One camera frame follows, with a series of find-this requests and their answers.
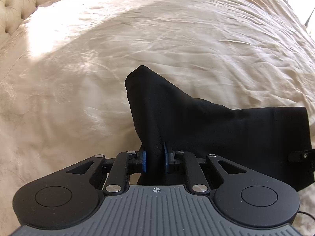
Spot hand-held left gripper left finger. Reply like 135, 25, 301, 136
66, 145, 148, 195

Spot black pants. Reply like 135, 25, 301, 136
124, 65, 313, 192

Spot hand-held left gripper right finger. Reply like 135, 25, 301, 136
162, 141, 248, 195

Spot beige tufted headboard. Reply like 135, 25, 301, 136
0, 0, 83, 45

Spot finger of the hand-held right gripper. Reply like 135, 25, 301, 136
289, 148, 315, 164

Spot beige floral bedspread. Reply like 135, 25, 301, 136
0, 0, 315, 229

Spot black cable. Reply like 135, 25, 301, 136
296, 210, 315, 219

